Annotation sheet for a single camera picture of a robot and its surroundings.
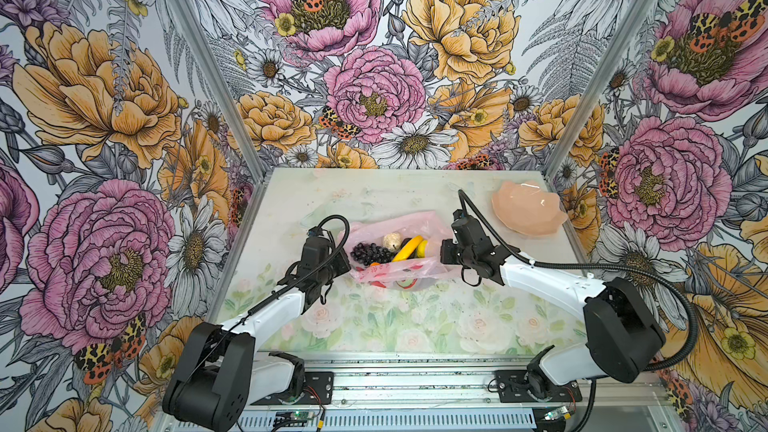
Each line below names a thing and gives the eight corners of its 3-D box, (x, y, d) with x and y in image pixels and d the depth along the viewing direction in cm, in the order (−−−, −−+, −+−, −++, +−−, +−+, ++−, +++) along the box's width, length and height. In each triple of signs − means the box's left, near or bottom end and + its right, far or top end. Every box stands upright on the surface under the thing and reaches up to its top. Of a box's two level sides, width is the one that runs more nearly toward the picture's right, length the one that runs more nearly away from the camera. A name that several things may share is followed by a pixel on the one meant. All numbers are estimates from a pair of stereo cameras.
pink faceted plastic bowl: (500, 239, 106) (505, 229, 101) (487, 191, 120) (491, 180, 116) (565, 239, 106) (573, 229, 101) (544, 191, 120) (551, 180, 116)
